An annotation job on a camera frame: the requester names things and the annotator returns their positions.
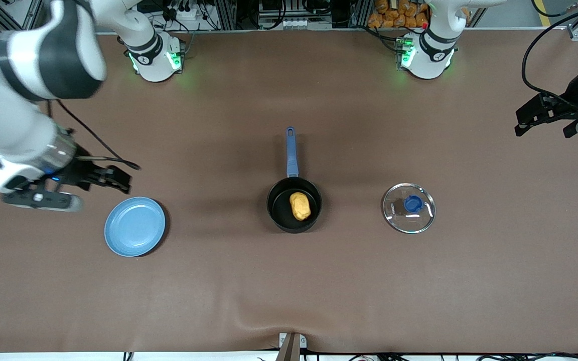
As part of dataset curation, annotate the glass lid with blue knob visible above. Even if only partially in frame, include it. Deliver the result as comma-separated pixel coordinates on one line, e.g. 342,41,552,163
382,183,437,235

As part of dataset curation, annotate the yellow potato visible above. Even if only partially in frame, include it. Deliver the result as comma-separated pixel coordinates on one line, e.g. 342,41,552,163
290,192,312,221

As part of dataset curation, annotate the blue round plate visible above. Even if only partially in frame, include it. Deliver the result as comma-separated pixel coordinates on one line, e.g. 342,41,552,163
104,197,167,258

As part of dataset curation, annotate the bag of orange snacks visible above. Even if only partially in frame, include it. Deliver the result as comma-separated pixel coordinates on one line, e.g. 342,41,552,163
368,0,430,29

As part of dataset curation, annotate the brown table cover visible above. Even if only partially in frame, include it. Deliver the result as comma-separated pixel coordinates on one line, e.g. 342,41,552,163
0,28,578,354

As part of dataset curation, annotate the white power strip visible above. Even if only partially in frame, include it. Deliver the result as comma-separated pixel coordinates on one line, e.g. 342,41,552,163
278,19,320,29

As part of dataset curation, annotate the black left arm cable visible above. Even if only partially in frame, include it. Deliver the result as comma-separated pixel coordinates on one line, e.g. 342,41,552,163
521,0,578,103

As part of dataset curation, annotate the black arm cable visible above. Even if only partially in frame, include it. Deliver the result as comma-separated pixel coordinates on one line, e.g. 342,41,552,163
46,99,141,171
521,0,578,103

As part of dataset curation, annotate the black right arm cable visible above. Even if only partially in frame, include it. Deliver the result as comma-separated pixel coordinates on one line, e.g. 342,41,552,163
46,99,141,171

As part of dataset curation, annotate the black pot with blue handle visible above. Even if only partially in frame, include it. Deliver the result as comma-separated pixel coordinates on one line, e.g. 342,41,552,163
266,126,323,234

